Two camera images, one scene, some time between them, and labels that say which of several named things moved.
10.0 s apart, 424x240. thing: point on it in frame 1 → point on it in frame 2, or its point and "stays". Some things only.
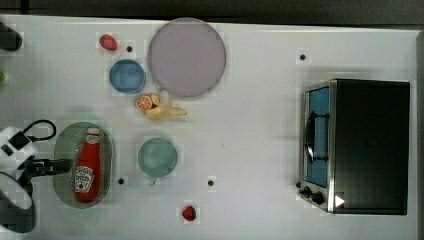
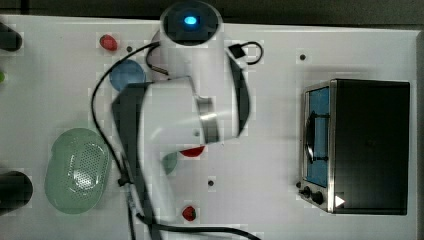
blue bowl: (127, 76) stays
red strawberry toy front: (189, 213) stays
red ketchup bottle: (88, 172) → (194, 151)
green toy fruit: (2, 77) stays
